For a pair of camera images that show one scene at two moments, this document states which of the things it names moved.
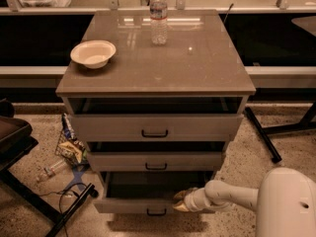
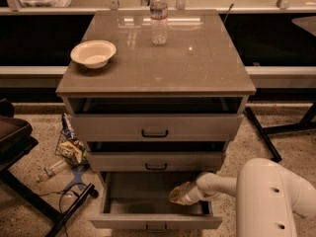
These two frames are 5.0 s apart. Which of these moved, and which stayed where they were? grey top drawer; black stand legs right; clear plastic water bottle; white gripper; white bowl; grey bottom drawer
Moved: white gripper; grey bottom drawer
Stayed: black stand legs right; clear plastic water bottle; grey top drawer; white bowl
